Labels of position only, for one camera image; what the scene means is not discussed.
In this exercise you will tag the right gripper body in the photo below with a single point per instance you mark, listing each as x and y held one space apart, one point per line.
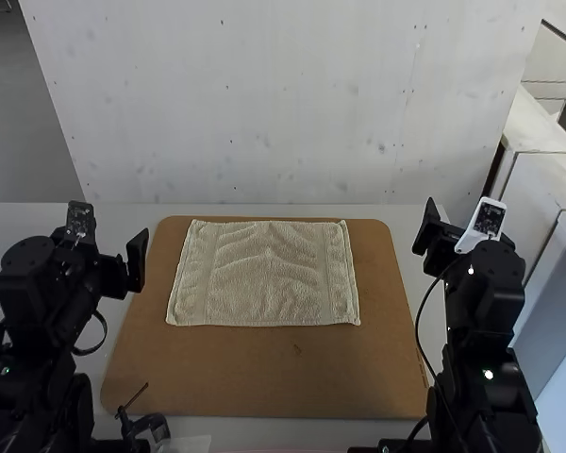
441 250

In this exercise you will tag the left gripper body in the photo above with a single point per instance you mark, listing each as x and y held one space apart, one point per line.
106 276

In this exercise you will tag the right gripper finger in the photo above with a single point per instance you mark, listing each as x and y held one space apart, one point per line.
427 226

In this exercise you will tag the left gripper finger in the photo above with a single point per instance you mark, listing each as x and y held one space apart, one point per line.
138 262

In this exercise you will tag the pale towel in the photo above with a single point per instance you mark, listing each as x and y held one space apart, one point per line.
264 273

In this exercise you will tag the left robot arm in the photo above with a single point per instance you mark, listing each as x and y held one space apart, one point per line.
26 283

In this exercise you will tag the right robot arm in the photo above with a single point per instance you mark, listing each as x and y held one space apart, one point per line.
490 288

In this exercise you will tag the black clamp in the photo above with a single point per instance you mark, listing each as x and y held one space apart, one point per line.
144 424

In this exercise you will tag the cork mat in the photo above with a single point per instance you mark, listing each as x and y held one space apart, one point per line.
264 368

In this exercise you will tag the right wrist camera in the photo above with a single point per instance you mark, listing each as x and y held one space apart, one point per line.
486 219

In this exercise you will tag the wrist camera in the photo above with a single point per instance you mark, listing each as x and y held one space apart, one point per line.
80 222
486 219

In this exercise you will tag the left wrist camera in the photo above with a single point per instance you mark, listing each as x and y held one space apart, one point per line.
80 222

